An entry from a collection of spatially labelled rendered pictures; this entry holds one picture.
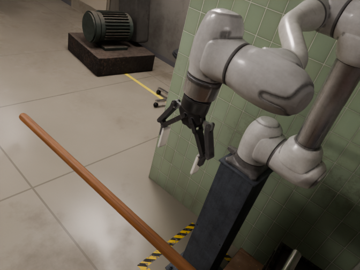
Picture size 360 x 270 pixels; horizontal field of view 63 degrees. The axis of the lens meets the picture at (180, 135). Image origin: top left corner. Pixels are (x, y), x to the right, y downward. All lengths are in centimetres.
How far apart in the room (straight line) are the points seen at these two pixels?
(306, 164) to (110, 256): 145
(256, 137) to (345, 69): 47
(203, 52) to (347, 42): 56
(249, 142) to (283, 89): 83
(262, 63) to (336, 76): 57
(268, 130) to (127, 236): 138
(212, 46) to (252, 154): 84
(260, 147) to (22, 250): 163
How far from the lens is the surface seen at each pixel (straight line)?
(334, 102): 118
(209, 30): 66
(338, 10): 111
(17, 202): 252
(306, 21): 101
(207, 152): 77
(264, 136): 136
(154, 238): 83
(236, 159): 149
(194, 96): 71
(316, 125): 124
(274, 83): 59
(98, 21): 432
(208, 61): 66
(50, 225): 236
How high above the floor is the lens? 187
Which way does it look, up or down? 34 degrees down
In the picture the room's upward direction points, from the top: 16 degrees clockwise
